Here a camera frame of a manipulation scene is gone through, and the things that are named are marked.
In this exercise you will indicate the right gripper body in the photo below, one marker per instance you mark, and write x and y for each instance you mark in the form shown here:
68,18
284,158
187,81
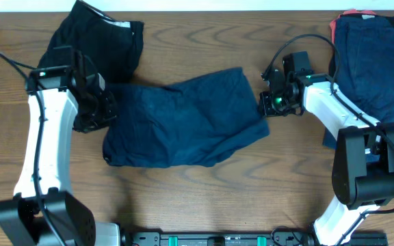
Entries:
275,104

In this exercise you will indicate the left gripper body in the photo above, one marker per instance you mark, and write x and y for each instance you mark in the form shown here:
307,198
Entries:
98,113

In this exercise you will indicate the navy blue shorts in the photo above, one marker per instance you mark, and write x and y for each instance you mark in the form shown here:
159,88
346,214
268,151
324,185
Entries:
202,121
375,78

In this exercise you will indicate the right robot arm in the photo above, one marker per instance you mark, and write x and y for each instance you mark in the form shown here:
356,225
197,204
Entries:
363,167

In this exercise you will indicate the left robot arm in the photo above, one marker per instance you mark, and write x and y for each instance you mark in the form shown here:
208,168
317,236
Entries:
69,95

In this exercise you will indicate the folded black shorts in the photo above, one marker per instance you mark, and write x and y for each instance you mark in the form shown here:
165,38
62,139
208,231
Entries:
114,46

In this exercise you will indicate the red garment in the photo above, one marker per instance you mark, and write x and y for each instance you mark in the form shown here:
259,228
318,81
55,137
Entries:
337,24

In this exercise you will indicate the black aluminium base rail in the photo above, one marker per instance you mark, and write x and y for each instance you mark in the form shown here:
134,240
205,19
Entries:
281,237

